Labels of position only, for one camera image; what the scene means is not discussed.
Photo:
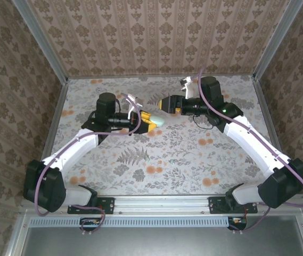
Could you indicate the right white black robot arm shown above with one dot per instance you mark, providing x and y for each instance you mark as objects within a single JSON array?
[{"x": 252, "y": 144}]

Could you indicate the grey sheet metal panel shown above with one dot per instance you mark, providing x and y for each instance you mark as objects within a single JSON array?
[{"x": 162, "y": 242}]

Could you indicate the small mint green earbud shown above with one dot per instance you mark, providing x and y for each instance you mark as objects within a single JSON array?
[
  {"x": 147, "y": 158},
  {"x": 172, "y": 160}
]

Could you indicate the floral patterned table mat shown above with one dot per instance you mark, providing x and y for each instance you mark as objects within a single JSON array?
[{"x": 167, "y": 176}]

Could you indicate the aluminium side frame rail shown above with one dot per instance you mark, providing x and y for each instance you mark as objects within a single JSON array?
[
  {"x": 58, "y": 112},
  {"x": 264, "y": 112}
]

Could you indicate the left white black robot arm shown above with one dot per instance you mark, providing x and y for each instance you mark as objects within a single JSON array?
[{"x": 74, "y": 154}]

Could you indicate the mint green earbud charging case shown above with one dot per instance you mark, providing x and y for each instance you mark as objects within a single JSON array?
[{"x": 157, "y": 121}]

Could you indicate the aluminium back frame rail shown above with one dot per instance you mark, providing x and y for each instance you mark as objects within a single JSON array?
[{"x": 140, "y": 76}]

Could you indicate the aluminium front frame rail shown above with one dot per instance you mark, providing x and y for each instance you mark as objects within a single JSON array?
[{"x": 162, "y": 204}]

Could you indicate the aluminium frame corner post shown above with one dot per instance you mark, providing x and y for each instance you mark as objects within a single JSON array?
[
  {"x": 42, "y": 42},
  {"x": 279, "y": 40}
]

